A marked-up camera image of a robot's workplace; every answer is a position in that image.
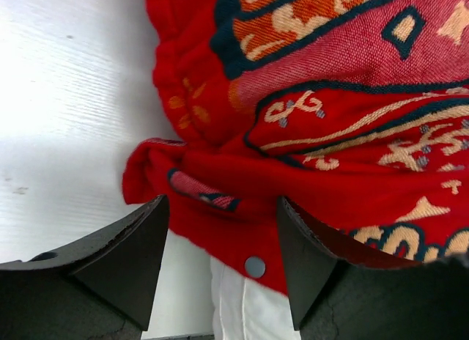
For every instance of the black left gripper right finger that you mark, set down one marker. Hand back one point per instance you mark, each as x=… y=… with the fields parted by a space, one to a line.
x=339 y=288

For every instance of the red patterned pillowcase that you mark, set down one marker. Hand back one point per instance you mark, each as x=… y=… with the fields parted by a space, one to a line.
x=354 y=110

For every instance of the white pillow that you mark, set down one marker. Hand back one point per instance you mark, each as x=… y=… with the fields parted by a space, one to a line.
x=246 y=310

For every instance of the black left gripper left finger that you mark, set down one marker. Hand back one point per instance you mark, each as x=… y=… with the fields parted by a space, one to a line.
x=101 y=286

